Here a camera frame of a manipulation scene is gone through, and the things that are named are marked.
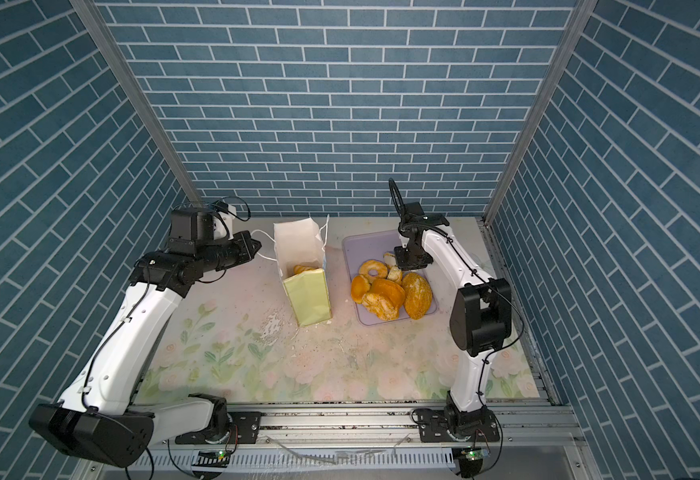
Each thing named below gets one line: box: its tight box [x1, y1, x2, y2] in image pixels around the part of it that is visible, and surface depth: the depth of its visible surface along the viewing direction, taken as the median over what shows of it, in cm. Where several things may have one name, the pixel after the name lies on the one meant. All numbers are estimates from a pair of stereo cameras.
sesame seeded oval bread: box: [402, 272, 433, 320], surface depth 93 cm
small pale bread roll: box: [387, 265, 403, 281], surface depth 97 cm
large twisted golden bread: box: [362, 278, 406, 321], surface depth 89 cm
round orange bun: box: [351, 275, 370, 304], surface depth 97 cm
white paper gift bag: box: [273, 215, 332, 327], surface depth 85 cm
